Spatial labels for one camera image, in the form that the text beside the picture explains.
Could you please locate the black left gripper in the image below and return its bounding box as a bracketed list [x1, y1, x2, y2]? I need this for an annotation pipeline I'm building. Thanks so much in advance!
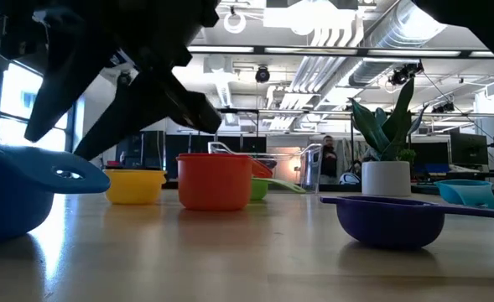
[23, 0, 223, 162]

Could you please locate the yellow measuring cup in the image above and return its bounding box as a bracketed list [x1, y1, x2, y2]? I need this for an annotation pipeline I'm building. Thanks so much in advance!
[103, 169, 168, 206]

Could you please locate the red measuring cup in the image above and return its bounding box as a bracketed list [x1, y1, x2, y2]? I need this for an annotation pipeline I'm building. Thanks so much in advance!
[176, 153, 274, 211]

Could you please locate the blue measuring cup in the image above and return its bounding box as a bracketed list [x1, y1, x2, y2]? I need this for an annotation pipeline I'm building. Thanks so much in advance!
[0, 142, 112, 244]

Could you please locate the green measuring cup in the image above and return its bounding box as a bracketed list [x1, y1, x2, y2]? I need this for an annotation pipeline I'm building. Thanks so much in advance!
[250, 177, 306, 201]

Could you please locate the purple measuring cup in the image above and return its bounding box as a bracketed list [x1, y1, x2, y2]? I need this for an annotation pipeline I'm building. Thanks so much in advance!
[320, 195, 494, 249]

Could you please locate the teal measuring cup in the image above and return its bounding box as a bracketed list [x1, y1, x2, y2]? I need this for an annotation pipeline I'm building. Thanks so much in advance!
[434, 179, 494, 211]

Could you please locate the clear plastic basket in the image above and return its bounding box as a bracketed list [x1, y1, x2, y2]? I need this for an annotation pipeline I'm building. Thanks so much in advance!
[207, 141, 323, 195]

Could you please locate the black metal rack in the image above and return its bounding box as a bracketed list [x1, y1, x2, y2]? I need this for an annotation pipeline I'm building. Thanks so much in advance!
[216, 107, 260, 138]

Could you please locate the person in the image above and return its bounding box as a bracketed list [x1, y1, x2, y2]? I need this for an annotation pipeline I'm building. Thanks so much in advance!
[320, 134, 339, 185]

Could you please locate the white and black ball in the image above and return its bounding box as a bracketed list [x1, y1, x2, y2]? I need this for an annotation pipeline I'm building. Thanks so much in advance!
[338, 171, 361, 185]

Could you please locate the green leafy plant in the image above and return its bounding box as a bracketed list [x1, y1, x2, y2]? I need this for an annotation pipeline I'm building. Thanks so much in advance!
[349, 77, 426, 163]

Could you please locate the white plant pot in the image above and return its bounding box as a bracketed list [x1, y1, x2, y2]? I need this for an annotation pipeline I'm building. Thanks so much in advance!
[361, 160, 412, 197]

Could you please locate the black ceiling spotlight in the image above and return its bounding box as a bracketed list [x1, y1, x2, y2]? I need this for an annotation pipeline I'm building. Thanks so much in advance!
[387, 61, 424, 87]

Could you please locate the black computer monitor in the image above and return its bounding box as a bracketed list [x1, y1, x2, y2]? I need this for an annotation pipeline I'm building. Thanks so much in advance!
[450, 133, 489, 165]

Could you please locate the white coiled cable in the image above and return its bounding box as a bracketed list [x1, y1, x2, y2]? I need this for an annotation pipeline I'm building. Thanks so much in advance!
[223, 11, 247, 34]

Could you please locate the black frame bar with lights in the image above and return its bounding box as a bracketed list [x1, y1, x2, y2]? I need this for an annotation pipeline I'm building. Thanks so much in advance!
[186, 44, 494, 60]

